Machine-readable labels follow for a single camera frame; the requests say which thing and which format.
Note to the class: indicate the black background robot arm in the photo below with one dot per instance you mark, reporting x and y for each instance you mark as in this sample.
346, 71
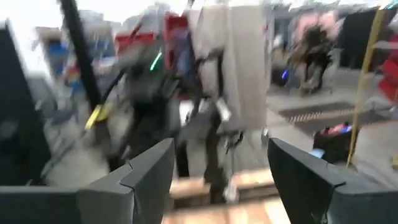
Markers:
314, 59

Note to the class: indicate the light blue cylinder post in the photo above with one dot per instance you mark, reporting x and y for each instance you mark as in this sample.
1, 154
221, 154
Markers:
317, 153

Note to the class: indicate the red box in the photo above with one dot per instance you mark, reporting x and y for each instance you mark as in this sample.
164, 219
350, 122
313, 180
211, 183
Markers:
136, 39

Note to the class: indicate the yellow pole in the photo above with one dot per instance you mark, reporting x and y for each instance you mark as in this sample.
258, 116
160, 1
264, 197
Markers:
363, 87

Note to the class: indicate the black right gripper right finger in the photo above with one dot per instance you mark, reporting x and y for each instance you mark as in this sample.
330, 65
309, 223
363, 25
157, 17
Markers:
304, 186

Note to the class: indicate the black hazard-striped floor mat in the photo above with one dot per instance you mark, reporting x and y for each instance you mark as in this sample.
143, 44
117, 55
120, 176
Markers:
317, 113

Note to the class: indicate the pink cloth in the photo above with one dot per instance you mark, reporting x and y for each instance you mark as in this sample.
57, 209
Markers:
320, 21

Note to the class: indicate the grey hanging panel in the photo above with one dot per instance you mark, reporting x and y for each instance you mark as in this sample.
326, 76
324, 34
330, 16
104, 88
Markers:
245, 62

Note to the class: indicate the dark flat panel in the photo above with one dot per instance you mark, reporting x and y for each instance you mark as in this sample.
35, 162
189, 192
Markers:
21, 109

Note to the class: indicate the black case with red top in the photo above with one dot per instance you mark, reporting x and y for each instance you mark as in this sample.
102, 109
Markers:
332, 146

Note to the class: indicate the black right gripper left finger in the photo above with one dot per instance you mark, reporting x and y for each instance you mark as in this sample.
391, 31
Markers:
136, 193

